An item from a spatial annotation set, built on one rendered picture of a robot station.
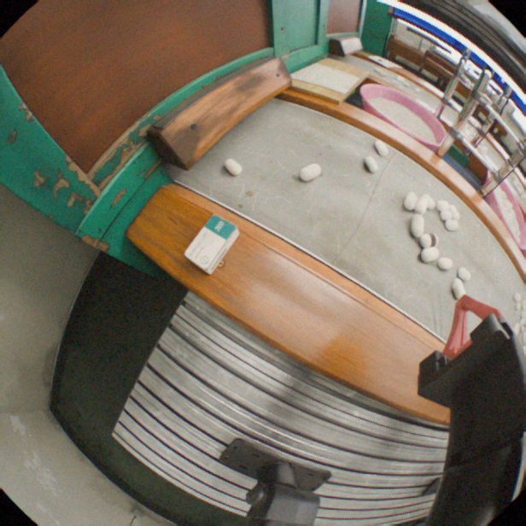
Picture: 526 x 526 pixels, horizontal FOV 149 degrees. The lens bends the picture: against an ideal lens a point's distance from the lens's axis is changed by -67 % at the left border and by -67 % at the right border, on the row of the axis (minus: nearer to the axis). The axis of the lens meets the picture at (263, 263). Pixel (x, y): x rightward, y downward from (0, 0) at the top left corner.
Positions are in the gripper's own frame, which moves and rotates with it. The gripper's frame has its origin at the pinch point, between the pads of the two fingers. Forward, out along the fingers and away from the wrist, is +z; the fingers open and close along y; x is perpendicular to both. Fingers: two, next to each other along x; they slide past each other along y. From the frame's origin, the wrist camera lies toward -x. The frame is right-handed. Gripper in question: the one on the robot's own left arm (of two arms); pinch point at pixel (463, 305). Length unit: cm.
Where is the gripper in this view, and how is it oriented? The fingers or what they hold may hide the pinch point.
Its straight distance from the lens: 22.5
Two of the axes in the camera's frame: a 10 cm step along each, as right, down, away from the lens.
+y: -8.4, -5.1, 1.9
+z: 4.5, -4.5, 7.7
